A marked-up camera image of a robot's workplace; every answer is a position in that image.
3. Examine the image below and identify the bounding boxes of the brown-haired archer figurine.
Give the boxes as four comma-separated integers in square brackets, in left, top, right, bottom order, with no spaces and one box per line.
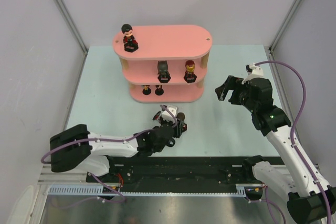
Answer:
[176,112,187,133]

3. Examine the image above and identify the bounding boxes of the black-haired red dress figurine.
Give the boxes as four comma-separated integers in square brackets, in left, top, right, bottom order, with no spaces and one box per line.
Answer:
[155,85,164,96]

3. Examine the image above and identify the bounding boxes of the teal-haired princess figurine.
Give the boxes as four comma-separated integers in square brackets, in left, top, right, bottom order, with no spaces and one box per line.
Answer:
[142,85,151,95]

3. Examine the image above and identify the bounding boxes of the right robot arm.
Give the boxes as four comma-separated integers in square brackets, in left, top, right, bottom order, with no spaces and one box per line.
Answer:
[215,76,335,223]

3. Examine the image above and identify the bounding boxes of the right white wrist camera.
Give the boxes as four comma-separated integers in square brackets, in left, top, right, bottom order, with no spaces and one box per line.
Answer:
[242,63,264,84]

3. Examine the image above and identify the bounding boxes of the white slotted cable duct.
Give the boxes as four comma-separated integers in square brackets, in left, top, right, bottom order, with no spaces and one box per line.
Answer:
[48,184,263,197]

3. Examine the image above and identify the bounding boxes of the aluminium frame rail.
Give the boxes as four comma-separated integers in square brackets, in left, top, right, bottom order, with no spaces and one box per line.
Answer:
[38,165,87,185]

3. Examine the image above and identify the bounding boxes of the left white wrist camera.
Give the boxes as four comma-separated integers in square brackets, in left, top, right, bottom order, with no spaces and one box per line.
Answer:
[159,105,178,123]

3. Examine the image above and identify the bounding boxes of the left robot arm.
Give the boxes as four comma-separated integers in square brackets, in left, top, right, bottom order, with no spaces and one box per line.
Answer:
[48,118,187,177]

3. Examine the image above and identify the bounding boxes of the grey masked bat figurine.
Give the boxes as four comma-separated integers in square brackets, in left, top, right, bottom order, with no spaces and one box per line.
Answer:
[157,61,171,83]

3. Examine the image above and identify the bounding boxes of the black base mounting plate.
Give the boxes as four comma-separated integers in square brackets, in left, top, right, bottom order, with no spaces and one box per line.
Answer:
[99,156,283,193]

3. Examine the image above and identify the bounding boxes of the red gold armor figurine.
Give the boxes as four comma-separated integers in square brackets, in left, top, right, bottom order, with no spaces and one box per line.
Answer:
[184,60,197,83]

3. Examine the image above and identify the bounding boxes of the dark-haired red-suit figurine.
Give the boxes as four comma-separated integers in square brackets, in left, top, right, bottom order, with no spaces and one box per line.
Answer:
[121,24,139,52]

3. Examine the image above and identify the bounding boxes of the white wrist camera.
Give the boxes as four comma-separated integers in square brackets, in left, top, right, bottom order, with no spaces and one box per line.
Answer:
[159,105,178,123]
[242,63,264,84]

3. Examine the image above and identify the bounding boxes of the red spider hero figurine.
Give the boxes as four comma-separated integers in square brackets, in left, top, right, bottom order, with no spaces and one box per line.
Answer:
[152,111,162,123]

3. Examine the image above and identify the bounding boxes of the pink three-tier shelf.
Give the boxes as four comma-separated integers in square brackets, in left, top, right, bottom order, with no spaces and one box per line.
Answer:
[113,25,213,103]

